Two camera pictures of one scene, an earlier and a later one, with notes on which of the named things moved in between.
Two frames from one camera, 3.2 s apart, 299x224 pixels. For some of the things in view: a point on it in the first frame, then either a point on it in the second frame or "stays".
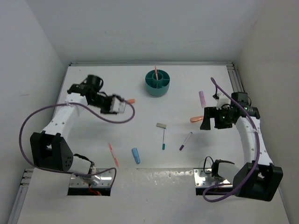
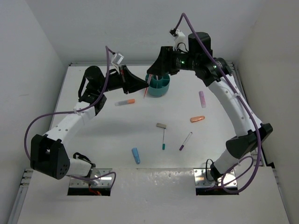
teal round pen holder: (155, 87) stays
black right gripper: (211, 112) to (164, 63)
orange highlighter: (195, 119) stays
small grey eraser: (163, 125) stays
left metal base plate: (103, 179) stays
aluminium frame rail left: (25, 182) stays
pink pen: (115, 159) to (149, 80)
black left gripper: (106, 111) to (129, 82)
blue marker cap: (136, 155) stays
